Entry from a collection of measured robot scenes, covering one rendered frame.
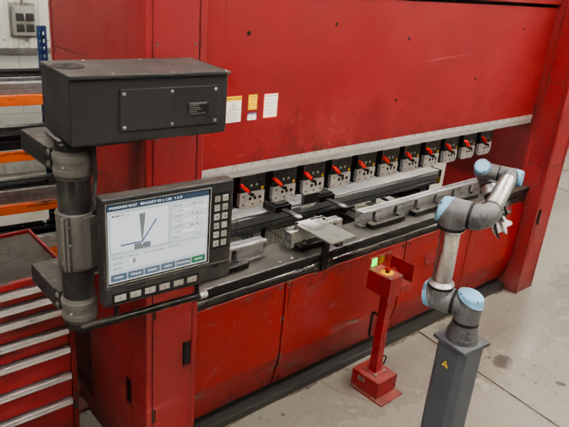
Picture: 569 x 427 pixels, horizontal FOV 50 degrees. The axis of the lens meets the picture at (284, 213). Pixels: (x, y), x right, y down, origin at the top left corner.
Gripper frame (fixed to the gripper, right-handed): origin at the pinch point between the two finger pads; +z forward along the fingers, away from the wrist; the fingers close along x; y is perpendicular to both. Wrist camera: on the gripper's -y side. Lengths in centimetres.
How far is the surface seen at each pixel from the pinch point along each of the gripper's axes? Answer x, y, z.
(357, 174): 49, -39, -59
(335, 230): 49, -60, -28
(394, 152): 52, -12, -73
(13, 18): 261, -243, -349
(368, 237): 70, -33, -29
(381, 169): 56, -21, -64
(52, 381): 58, -202, 25
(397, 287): 61, -28, 4
